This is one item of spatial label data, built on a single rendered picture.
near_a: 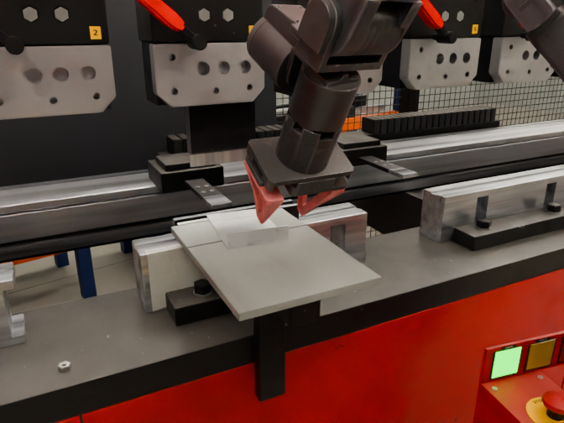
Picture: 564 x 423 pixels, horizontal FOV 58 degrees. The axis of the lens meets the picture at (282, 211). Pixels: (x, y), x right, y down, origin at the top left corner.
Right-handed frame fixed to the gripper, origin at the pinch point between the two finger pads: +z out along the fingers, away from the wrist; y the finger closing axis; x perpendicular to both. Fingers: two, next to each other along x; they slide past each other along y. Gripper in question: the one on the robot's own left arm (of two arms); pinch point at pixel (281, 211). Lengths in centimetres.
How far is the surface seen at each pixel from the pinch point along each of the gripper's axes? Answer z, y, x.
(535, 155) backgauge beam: 33, -101, -28
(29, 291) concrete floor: 198, 34, -128
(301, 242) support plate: 7.9, -5.2, -0.3
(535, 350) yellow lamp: 15.5, -36.7, 22.0
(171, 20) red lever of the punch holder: -12.7, 8.6, -20.5
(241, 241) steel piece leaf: 8.2, 2.7, -2.6
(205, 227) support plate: 13.5, 4.6, -9.9
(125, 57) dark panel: 23, 3, -67
